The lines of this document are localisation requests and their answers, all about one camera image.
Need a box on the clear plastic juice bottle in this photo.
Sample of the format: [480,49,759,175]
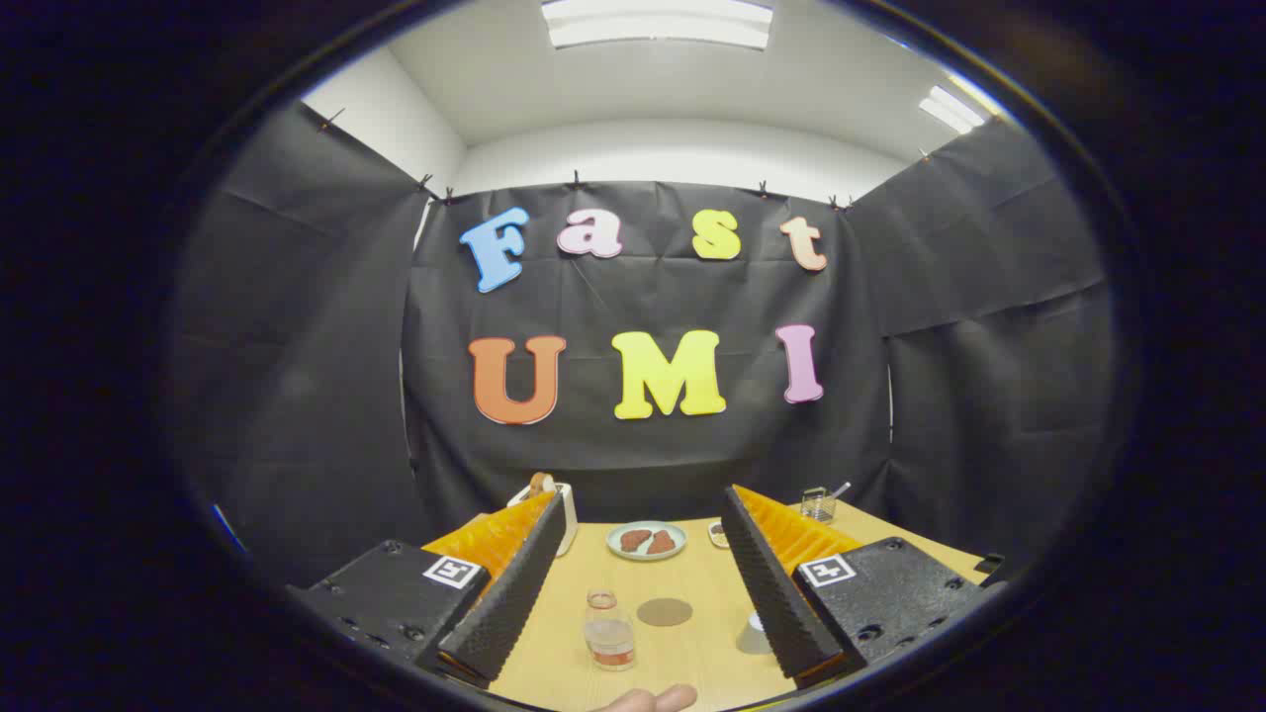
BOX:
[584,588,637,671]

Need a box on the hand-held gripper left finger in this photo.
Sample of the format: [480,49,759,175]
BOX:
[287,491,568,690]

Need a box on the long ceiling light panel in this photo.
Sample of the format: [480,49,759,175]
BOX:
[540,0,774,50]

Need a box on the white box container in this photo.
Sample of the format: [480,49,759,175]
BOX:
[507,482,579,557]

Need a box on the small ceiling light panel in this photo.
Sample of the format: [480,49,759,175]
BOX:
[918,85,987,135]

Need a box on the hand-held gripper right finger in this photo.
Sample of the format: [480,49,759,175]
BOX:
[720,485,990,690]

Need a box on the black backdrop cloth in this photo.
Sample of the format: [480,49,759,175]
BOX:
[168,99,1119,594]

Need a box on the wooden table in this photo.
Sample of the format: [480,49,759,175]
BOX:
[475,499,990,712]

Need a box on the pale green round plate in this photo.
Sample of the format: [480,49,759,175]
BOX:
[606,520,687,562]

